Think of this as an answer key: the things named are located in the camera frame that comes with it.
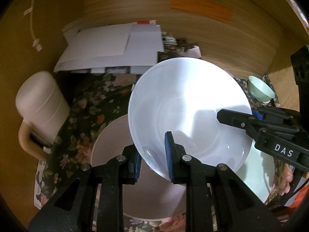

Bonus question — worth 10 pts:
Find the white paper stack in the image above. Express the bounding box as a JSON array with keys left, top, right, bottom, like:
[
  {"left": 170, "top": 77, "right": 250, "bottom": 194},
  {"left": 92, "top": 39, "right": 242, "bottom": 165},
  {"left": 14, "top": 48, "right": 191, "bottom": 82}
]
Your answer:
[{"left": 54, "top": 23, "right": 164, "bottom": 73}]

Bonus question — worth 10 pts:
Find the pink bowl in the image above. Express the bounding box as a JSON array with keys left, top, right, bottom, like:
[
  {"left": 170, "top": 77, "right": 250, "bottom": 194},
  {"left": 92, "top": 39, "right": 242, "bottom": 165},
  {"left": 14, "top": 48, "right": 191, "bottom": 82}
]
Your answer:
[{"left": 90, "top": 115, "right": 186, "bottom": 220}]

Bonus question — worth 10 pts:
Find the mint green bowl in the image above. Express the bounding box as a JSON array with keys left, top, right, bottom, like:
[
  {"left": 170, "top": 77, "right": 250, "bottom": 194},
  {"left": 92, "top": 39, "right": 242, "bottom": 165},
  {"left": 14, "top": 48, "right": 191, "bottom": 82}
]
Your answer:
[{"left": 248, "top": 76, "right": 275, "bottom": 104}]

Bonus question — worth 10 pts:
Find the hanging cord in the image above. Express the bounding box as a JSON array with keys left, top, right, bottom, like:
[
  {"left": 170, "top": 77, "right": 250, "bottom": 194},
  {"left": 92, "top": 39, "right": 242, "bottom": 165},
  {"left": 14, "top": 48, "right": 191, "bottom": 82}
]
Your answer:
[{"left": 23, "top": 0, "right": 43, "bottom": 53}]

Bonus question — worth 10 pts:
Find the white bowl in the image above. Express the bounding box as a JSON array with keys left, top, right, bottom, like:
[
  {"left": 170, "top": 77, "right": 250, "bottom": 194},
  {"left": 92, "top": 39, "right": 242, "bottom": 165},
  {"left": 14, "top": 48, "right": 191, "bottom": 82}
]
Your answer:
[{"left": 128, "top": 58, "right": 252, "bottom": 179}]

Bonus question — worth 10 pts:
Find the small white box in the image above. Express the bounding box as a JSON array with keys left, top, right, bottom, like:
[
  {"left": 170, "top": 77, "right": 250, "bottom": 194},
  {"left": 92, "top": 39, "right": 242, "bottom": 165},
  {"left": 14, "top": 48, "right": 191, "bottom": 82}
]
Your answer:
[{"left": 185, "top": 46, "right": 202, "bottom": 59}]

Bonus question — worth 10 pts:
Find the mint green plate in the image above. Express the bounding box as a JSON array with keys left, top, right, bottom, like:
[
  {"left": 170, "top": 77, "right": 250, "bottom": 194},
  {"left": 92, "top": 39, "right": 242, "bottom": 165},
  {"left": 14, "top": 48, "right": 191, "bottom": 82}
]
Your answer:
[{"left": 236, "top": 140, "right": 275, "bottom": 203}]

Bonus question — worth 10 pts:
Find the floral tablecloth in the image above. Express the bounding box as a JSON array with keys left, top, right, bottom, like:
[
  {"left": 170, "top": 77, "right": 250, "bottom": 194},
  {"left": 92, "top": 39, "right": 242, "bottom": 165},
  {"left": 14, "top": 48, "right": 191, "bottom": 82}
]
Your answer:
[{"left": 40, "top": 72, "right": 290, "bottom": 231}]

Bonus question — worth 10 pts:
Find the orange sticky note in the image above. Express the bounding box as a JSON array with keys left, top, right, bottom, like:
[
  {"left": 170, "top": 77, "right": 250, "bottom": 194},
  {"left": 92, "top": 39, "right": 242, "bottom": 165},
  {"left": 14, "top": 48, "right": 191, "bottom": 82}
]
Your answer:
[{"left": 170, "top": 0, "right": 233, "bottom": 23}]

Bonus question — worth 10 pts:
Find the right hand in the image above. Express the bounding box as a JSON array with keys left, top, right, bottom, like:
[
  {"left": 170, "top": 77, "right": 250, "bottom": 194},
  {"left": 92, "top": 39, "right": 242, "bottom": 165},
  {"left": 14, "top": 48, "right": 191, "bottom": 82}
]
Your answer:
[{"left": 278, "top": 162, "right": 308, "bottom": 201}]

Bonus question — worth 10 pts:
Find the pink mug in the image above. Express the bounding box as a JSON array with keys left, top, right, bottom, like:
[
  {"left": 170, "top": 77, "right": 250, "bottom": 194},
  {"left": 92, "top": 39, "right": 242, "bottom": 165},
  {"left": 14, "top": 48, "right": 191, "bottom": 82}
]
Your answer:
[{"left": 15, "top": 71, "right": 70, "bottom": 162}]

